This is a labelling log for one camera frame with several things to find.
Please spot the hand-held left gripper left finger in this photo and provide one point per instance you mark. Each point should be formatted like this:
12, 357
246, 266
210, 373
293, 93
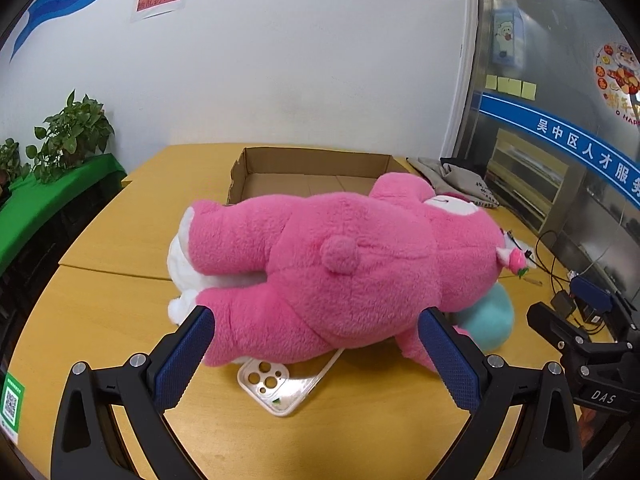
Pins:
182, 360

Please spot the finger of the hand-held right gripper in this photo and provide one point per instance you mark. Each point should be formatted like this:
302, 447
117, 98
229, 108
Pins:
552, 322
592, 294

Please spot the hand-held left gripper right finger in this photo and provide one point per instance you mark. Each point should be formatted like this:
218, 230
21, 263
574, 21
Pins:
450, 360

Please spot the teal plush toy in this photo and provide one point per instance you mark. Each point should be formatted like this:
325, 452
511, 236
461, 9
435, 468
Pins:
492, 317

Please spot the white clear phone case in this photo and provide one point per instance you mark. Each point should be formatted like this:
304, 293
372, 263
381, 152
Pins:
280, 371

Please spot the pink plush bear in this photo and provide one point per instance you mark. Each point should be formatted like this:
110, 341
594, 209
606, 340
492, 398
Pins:
350, 260

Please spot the brown cardboard box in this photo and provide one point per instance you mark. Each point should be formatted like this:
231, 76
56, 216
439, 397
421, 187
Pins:
300, 165

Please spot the black power adapter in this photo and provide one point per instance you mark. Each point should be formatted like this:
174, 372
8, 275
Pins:
562, 301

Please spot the blue window banner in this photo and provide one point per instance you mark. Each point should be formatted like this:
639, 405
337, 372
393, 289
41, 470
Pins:
550, 135

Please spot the grey cloth bag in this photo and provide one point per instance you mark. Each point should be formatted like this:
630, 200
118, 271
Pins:
460, 180

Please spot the green code sticker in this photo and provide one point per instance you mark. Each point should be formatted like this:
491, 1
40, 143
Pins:
12, 405

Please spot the green cloth cover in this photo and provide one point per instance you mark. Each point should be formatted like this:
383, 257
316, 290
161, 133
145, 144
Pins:
55, 195

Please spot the yellow sticky note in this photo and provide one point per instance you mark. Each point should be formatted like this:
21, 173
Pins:
491, 82
515, 87
503, 85
529, 90

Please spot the round festive window sticker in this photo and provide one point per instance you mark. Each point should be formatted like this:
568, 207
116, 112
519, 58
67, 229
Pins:
620, 82

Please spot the large green potted plant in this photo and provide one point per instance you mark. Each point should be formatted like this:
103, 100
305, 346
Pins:
75, 130

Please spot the small green potted plant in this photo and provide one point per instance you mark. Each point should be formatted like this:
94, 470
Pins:
12, 160

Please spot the sheep cartoon poster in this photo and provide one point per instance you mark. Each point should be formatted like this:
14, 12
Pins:
508, 37

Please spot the red paper wall sign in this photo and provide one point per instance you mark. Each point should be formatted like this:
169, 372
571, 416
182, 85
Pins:
158, 1

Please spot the blue wave wall decal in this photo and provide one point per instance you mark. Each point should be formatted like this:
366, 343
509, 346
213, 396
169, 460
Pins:
55, 7

